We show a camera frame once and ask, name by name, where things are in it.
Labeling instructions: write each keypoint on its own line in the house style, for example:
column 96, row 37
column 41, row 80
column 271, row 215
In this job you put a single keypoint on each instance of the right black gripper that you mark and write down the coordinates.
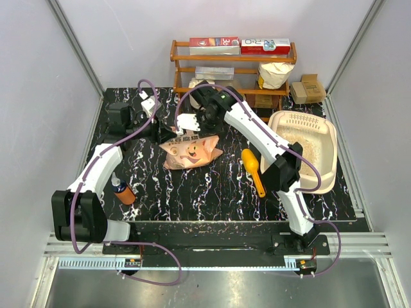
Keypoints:
column 218, row 129

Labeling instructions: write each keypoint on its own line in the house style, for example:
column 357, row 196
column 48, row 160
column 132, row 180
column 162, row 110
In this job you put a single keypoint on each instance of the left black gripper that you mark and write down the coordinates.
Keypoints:
column 166, row 135

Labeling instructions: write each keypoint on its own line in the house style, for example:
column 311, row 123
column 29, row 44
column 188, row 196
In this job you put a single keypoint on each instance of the pink cat litter bag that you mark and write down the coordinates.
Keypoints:
column 190, row 151

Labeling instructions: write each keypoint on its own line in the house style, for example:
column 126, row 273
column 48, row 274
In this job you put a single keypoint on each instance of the yellow plastic litter scoop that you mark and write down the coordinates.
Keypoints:
column 251, row 165

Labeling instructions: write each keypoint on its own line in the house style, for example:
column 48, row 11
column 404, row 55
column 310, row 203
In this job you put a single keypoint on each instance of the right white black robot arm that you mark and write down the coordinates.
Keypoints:
column 220, row 105

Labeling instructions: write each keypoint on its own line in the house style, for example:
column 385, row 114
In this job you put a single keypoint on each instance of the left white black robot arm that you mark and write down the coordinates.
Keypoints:
column 78, row 215

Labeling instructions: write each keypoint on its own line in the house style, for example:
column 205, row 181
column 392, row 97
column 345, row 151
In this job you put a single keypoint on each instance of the dark brown box under shelf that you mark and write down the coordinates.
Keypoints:
column 263, row 101

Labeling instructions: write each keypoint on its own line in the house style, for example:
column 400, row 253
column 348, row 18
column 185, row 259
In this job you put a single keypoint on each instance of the silver box middle shelf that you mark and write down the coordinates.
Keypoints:
column 214, row 73

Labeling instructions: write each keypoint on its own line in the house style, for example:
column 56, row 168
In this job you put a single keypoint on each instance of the red silver box left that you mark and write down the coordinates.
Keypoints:
column 214, row 46

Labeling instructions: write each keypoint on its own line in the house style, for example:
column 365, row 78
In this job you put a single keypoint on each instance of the red white box right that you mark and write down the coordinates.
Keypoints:
column 264, row 46

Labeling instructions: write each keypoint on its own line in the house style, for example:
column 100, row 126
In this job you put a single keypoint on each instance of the beige litter box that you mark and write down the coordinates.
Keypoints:
column 318, row 138

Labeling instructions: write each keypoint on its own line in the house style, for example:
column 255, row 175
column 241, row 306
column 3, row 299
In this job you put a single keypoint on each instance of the white bag lower shelf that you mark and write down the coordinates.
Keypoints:
column 192, row 99

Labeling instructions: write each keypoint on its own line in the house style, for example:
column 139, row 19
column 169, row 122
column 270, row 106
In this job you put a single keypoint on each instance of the orange spray bottle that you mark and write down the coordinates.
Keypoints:
column 122, row 190

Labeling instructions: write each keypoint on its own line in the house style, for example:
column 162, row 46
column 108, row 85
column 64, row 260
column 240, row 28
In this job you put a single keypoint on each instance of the wooden shelf rack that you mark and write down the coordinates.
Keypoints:
column 245, row 71

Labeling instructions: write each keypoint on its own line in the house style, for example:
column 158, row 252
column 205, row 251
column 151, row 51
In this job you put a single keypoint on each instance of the white paper bag on shelf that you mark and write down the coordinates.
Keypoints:
column 273, row 75

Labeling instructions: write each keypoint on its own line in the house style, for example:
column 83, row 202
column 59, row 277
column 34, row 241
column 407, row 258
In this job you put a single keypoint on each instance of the brown cardboard boxes right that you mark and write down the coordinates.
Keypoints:
column 308, row 90

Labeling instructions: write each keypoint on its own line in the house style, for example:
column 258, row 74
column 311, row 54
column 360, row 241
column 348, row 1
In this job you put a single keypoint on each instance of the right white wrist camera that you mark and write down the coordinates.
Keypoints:
column 187, row 122

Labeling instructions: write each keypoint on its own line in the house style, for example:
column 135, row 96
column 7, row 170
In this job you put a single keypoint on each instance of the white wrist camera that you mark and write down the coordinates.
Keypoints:
column 149, row 104
column 187, row 122

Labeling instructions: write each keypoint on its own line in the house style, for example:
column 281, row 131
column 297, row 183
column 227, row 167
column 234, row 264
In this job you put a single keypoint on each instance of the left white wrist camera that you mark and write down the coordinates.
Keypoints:
column 149, row 104

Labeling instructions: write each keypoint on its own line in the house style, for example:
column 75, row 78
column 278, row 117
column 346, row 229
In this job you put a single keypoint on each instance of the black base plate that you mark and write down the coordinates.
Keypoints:
column 267, row 236

